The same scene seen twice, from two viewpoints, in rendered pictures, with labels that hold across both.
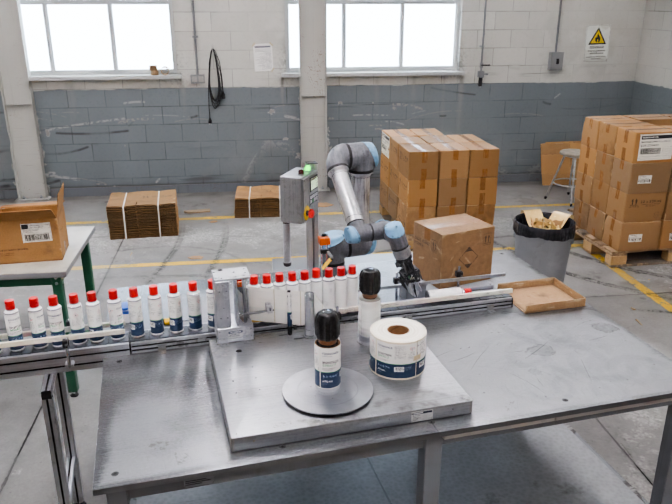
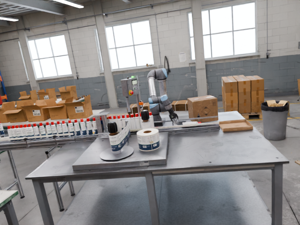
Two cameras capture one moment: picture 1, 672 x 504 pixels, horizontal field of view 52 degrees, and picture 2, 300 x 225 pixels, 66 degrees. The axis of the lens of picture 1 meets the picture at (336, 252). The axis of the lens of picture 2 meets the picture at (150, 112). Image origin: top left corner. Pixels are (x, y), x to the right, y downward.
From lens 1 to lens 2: 1.20 m
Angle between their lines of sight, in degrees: 23
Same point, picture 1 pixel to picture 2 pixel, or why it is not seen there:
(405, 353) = (145, 140)
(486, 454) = (209, 191)
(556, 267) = (280, 123)
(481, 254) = (212, 110)
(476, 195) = (255, 97)
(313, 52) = (199, 53)
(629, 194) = not seen: outside the picture
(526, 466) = (223, 197)
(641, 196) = not seen: outside the picture
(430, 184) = (235, 94)
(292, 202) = (125, 89)
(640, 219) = not seen: outside the picture
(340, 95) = (210, 67)
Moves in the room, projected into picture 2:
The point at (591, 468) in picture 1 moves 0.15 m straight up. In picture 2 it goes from (253, 202) to (253, 188)
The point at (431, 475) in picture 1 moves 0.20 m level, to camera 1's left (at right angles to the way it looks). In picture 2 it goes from (150, 189) to (128, 186)
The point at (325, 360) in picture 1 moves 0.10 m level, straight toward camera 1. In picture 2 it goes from (111, 140) to (105, 144)
